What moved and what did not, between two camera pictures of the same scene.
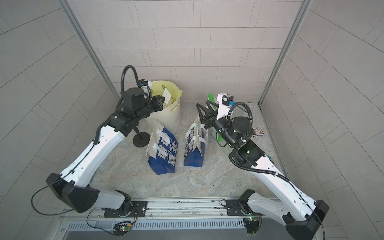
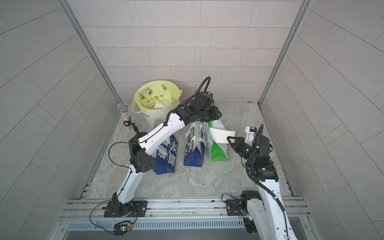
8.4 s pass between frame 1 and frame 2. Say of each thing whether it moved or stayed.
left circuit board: stayed
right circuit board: stayed
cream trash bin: stayed
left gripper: moved
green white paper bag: moved
